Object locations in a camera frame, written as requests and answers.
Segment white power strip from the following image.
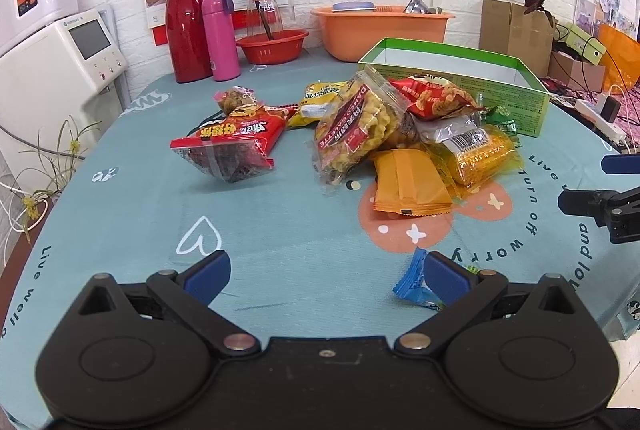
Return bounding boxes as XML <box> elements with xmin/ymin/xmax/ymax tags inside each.
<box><xmin>574</xmin><ymin>100</ymin><xmax>627</xmax><ymax>144</ymax></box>

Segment pink thermos bottle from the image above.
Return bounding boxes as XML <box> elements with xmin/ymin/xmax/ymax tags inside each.
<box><xmin>202</xmin><ymin>0</ymin><xmax>241</xmax><ymax>82</ymax></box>

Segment white snack packet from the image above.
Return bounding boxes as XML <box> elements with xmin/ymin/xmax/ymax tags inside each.
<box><xmin>413</xmin><ymin>115</ymin><xmax>478</xmax><ymax>144</ymax></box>

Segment blue lidded tin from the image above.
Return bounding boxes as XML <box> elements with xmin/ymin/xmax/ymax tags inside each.
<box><xmin>332</xmin><ymin>1</ymin><xmax>375</xmax><ymax>13</ymax></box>

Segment blue candy wrapper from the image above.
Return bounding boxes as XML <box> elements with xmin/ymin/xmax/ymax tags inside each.
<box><xmin>393</xmin><ymin>248</ymin><xmax>444</xmax><ymax>311</ymax></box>

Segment brown cardboard box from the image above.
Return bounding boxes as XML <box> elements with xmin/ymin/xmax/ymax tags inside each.
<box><xmin>480</xmin><ymin>0</ymin><xmax>553</xmax><ymax>77</ymax></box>

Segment light green small box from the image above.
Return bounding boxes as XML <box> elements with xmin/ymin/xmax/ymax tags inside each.
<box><xmin>554</xmin><ymin>23</ymin><xmax>606</xmax><ymax>65</ymax></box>

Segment orange snack packet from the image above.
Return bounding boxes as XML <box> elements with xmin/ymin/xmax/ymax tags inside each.
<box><xmin>372</xmin><ymin>148</ymin><xmax>452</xmax><ymax>216</ymax></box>

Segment red thermos jug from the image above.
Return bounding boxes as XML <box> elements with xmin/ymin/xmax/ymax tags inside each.
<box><xmin>165</xmin><ymin>0</ymin><xmax>212</xmax><ymax>83</ymax></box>

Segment red fried snack bag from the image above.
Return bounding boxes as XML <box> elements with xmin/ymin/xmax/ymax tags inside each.
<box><xmin>390</xmin><ymin>76</ymin><xmax>483</xmax><ymax>121</ymax></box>

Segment white touchscreen appliance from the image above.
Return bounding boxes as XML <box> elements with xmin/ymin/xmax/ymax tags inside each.
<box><xmin>1</xmin><ymin>10</ymin><xmax>127</xmax><ymax>173</ymax></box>

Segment green cardboard box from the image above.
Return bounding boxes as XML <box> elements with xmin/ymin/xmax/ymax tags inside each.
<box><xmin>358</xmin><ymin>38</ymin><xmax>550</xmax><ymax>138</ymax></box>

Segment red plastic basket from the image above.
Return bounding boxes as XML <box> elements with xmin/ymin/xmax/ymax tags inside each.
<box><xmin>236</xmin><ymin>29</ymin><xmax>309</xmax><ymax>65</ymax></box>

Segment yellow transparent snack bag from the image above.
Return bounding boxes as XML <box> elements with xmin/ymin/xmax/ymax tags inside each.
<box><xmin>427</xmin><ymin>126</ymin><xmax>523</xmax><ymax>199</ymax></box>

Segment green candy packet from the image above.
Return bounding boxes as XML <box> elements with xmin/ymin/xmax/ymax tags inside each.
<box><xmin>484</xmin><ymin>106</ymin><xmax>518</xmax><ymax>136</ymax></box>

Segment pink nut snack bag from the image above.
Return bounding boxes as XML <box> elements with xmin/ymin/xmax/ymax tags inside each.
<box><xmin>214</xmin><ymin>86</ymin><xmax>259</xmax><ymax>115</ymax></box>

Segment orange plastic basin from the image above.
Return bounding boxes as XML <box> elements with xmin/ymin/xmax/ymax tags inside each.
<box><xmin>311</xmin><ymin>5</ymin><xmax>454</xmax><ymax>63</ymax></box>

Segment clear glass pitcher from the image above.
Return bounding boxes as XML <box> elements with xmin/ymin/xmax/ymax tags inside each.
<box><xmin>246</xmin><ymin>0</ymin><xmax>295</xmax><ymax>40</ymax></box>

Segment Danco Galette cookie bag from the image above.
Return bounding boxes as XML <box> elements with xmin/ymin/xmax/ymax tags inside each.
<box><xmin>312</xmin><ymin>66</ymin><xmax>419</xmax><ymax>185</ymax></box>

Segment yellow chips bag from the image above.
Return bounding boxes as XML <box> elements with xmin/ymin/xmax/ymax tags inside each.
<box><xmin>288</xmin><ymin>81</ymin><xmax>346</xmax><ymax>129</ymax></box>

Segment orange bag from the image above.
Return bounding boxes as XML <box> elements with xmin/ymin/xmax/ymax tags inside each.
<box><xmin>598</xmin><ymin>24</ymin><xmax>640</xmax><ymax>93</ymax></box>

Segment dried yellow flower plant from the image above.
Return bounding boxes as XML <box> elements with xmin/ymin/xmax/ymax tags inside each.
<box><xmin>1</xmin><ymin>116</ymin><xmax>103</xmax><ymax>240</ymax></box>

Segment red Vidal snack bag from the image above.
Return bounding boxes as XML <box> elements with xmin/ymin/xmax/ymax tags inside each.
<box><xmin>169</xmin><ymin>104</ymin><xmax>292</xmax><ymax>183</ymax></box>

